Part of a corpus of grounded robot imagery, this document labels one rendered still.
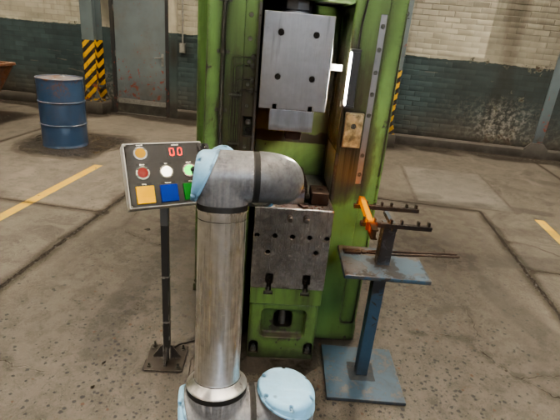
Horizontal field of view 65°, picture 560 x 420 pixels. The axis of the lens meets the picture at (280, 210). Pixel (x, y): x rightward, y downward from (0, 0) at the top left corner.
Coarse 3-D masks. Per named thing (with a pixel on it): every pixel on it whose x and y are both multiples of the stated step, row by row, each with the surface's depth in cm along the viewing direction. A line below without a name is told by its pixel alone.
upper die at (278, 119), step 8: (272, 104) 207; (272, 112) 197; (280, 112) 197; (288, 112) 197; (296, 112) 197; (304, 112) 197; (312, 112) 198; (272, 120) 198; (280, 120) 198; (288, 120) 198; (296, 120) 199; (304, 120) 199; (312, 120) 199; (272, 128) 200; (280, 128) 200; (288, 128) 200; (296, 128) 200; (304, 128) 200
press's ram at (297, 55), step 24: (264, 24) 183; (288, 24) 183; (312, 24) 183; (264, 48) 186; (288, 48) 187; (312, 48) 187; (264, 72) 190; (288, 72) 191; (312, 72) 191; (264, 96) 194; (288, 96) 194; (312, 96) 195
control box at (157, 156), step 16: (128, 144) 184; (144, 144) 187; (160, 144) 190; (176, 144) 193; (192, 144) 196; (128, 160) 183; (144, 160) 186; (160, 160) 189; (176, 160) 192; (192, 160) 195; (128, 176) 182; (160, 176) 188; (176, 176) 191; (192, 176) 194; (128, 192) 182; (160, 192) 187; (128, 208) 184; (144, 208) 185; (160, 208) 194
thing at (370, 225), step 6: (360, 198) 213; (360, 204) 210; (366, 204) 206; (366, 210) 199; (366, 216) 193; (366, 222) 191; (372, 222) 184; (366, 228) 186; (372, 228) 178; (372, 234) 178
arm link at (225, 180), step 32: (224, 160) 93; (256, 160) 94; (192, 192) 93; (224, 192) 93; (256, 192) 94; (224, 224) 95; (224, 256) 96; (224, 288) 98; (224, 320) 100; (224, 352) 102; (192, 384) 106; (224, 384) 104; (192, 416) 104; (224, 416) 103
